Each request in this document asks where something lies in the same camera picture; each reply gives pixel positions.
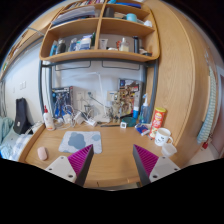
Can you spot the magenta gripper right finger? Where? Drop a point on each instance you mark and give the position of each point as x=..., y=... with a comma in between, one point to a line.
x=151, y=167

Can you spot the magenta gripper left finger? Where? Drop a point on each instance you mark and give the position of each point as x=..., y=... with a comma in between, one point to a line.
x=73, y=168

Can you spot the grey cloud mouse pad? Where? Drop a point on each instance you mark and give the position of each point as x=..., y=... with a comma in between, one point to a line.
x=73, y=141

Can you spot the clear plastic cup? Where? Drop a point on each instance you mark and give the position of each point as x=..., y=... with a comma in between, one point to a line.
x=168, y=149

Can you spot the white mug with face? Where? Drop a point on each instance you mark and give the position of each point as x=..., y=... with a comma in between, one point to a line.
x=163, y=135

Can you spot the blue snack packet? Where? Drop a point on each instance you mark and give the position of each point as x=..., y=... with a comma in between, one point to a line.
x=142, y=129

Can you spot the teal bowl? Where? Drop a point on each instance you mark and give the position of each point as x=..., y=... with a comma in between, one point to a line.
x=130, y=121

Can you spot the white power strip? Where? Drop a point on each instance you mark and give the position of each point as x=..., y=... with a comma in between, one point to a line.
x=81, y=117

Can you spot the blue spray bottle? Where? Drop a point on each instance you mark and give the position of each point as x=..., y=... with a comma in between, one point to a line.
x=144, y=110

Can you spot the small white cube clock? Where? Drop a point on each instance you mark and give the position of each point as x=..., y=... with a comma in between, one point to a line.
x=123, y=125

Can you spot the black pen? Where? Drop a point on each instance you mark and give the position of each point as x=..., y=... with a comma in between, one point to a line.
x=106, y=125

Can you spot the red chips can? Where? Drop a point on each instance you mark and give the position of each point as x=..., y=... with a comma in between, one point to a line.
x=157, y=121

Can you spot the white lotion bottle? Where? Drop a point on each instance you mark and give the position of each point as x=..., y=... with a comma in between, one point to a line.
x=48, y=120

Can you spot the white desk lamp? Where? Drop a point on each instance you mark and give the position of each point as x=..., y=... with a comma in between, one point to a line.
x=89, y=94

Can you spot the blue model kit box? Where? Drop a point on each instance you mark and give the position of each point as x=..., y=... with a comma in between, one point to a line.
x=62, y=101

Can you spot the colourful poster box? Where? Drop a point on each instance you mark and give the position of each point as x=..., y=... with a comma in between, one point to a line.
x=130, y=93

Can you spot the teal mug on shelf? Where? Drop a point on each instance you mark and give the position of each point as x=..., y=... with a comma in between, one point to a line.
x=131, y=17

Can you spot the wooden wall shelf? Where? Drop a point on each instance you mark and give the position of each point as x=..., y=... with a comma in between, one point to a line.
x=113, y=28

